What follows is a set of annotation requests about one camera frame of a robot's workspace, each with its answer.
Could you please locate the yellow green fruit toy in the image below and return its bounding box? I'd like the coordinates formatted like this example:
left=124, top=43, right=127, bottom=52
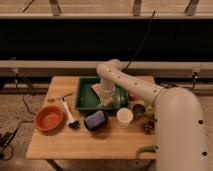
left=145, top=105, right=154, bottom=116

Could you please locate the black floor cable left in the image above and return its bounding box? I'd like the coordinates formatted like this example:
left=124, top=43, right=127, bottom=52
left=14, top=71, right=37, bottom=117

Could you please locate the orange fruit toy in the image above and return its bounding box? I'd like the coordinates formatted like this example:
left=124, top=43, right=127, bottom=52
left=128, top=92, right=137, bottom=101

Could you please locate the dark blue round container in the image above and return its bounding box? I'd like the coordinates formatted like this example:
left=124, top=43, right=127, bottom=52
left=84, top=110, right=108, bottom=131

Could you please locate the white paper cup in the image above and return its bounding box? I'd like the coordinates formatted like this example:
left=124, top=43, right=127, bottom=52
left=117, top=108, right=133, bottom=127

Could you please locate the black power adapter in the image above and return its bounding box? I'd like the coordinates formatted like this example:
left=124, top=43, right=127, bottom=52
left=0, top=132, right=13, bottom=148

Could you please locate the black floor cable right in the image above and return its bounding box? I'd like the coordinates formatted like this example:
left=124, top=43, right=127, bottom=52
left=163, top=71, right=198, bottom=91

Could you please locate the orange plastic bowl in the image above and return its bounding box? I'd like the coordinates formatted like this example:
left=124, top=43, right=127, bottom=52
left=34, top=105, right=64, bottom=132

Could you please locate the black floor cable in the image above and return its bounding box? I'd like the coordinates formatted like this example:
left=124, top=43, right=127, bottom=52
left=163, top=71, right=198, bottom=91
left=14, top=71, right=37, bottom=117

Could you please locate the black hanging cable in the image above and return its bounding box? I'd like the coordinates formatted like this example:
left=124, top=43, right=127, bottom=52
left=119, top=10, right=157, bottom=77

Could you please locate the light blue towel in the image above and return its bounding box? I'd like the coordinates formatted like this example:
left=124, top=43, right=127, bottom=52
left=98, top=89, right=125, bottom=109

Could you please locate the green cucumber toy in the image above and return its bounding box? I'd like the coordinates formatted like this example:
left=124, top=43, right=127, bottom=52
left=135, top=145, right=156, bottom=159

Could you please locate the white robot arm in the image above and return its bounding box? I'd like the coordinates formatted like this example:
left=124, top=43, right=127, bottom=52
left=96, top=59, right=208, bottom=171

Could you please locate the green plastic tray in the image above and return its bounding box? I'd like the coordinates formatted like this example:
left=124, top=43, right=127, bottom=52
left=75, top=77, right=129, bottom=113

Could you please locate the bunch of red grapes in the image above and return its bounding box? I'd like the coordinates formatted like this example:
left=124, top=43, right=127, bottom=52
left=143, top=120, right=155, bottom=135

